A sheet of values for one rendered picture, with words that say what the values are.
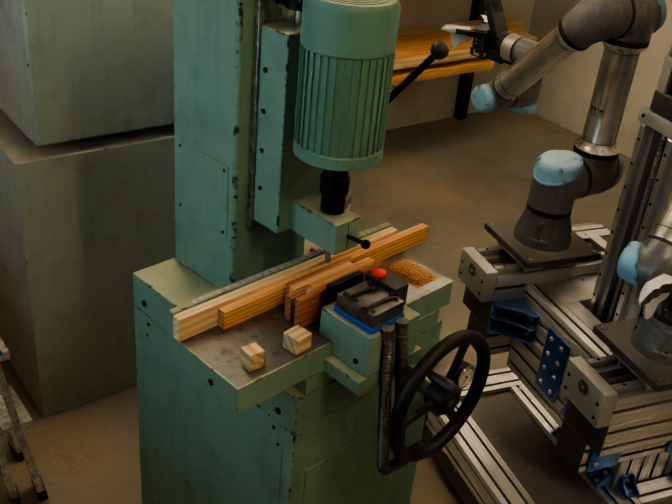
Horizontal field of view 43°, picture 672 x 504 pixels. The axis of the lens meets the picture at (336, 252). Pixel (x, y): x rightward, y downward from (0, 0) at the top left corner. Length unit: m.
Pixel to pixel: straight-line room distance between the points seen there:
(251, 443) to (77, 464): 0.95
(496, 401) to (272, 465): 1.05
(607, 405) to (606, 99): 0.78
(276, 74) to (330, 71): 0.16
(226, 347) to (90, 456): 1.18
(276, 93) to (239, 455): 0.78
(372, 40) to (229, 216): 0.53
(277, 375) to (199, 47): 0.67
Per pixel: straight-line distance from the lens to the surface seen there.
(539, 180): 2.20
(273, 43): 1.65
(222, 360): 1.57
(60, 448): 2.76
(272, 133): 1.70
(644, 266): 1.60
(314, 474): 1.84
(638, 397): 1.93
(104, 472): 2.66
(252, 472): 1.90
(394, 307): 1.58
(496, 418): 2.62
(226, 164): 1.78
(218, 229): 1.86
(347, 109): 1.55
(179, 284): 1.97
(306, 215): 1.73
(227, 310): 1.63
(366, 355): 1.57
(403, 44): 4.51
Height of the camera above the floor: 1.86
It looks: 30 degrees down
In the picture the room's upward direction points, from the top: 6 degrees clockwise
